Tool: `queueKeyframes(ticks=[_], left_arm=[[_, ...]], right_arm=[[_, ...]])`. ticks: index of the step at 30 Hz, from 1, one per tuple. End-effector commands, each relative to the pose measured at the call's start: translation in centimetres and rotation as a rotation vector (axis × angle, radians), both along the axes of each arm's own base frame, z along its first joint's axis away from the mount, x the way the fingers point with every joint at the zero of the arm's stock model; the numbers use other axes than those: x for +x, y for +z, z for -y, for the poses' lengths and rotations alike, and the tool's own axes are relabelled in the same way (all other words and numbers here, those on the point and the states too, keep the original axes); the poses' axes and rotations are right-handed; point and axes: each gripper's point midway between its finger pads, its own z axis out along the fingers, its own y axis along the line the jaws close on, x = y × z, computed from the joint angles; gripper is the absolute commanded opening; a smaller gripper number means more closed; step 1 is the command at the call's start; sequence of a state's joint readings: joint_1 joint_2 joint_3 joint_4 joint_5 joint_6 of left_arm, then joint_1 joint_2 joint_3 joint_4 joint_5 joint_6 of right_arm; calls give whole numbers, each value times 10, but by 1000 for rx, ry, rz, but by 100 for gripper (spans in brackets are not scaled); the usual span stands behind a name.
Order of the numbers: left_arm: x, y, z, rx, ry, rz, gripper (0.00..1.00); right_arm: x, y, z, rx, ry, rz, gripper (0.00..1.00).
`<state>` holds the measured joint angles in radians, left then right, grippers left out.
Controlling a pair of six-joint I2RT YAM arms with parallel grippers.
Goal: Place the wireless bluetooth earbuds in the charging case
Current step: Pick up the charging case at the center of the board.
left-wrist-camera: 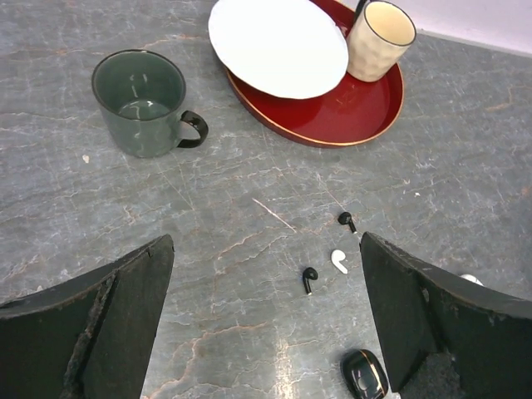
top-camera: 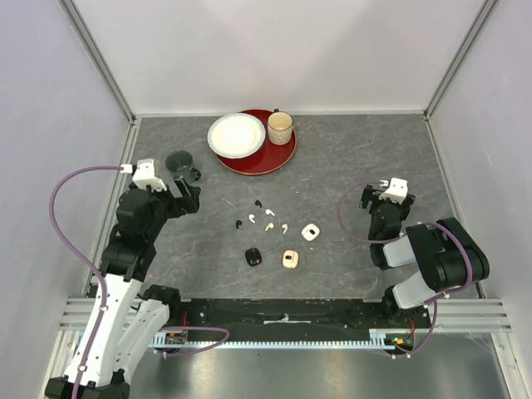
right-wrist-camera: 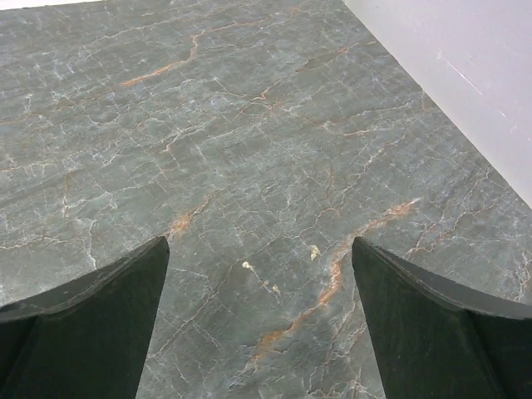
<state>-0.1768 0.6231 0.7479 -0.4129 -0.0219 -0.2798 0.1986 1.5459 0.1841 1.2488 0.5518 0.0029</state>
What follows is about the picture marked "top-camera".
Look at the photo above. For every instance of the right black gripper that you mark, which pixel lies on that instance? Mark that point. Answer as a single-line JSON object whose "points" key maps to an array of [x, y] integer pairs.
{"points": [[370, 194]]}

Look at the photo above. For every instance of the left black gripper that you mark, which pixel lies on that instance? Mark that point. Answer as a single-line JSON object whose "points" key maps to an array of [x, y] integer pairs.
{"points": [[187, 203]]}

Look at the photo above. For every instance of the white earbud charging case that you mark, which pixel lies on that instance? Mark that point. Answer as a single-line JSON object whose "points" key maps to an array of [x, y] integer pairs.
{"points": [[310, 232]]}

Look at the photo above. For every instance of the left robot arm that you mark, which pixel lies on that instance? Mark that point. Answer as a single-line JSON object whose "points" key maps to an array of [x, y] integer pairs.
{"points": [[111, 348]]}

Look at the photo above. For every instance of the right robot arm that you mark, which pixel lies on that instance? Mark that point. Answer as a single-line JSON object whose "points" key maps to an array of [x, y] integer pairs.
{"points": [[447, 257]]}

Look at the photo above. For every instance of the black earbud charging case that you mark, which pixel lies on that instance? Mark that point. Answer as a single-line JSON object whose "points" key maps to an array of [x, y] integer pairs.
{"points": [[253, 257]]}

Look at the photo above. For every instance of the pink earbud charging case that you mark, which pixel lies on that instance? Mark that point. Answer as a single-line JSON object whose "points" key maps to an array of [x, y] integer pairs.
{"points": [[290, 259]]}

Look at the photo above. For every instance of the dark green mug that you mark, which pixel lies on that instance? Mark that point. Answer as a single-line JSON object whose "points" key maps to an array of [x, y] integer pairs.
{"points": [[180, 164]]}

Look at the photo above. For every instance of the white paper plate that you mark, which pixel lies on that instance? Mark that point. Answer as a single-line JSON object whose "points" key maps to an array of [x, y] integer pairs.
{"points": [[236, 136]]}

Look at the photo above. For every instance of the red round tray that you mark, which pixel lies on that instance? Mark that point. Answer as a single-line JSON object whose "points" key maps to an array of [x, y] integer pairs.
{"points": [[268, 158]]}

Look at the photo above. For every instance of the beige ceramic cup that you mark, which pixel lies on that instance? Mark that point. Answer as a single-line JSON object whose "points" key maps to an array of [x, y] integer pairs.
{"points": [[280, 127]]}

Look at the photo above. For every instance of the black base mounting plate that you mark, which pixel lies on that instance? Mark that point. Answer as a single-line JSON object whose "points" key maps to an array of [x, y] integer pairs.
{"points": [[295, 320]]}

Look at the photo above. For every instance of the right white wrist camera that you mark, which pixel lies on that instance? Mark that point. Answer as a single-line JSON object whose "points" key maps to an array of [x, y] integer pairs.
{"points": [[395, 188]]}

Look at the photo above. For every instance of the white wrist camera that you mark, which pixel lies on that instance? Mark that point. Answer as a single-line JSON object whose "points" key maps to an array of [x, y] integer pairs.
{"points": [[145, 175], [395, 188]]}

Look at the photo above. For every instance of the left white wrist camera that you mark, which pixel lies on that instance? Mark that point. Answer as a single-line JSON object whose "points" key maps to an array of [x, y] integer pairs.
{"points": [[145, 175]]}

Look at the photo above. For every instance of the slotted cable duct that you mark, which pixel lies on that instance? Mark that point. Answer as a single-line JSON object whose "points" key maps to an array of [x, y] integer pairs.
{"points": [[167, 340]]}

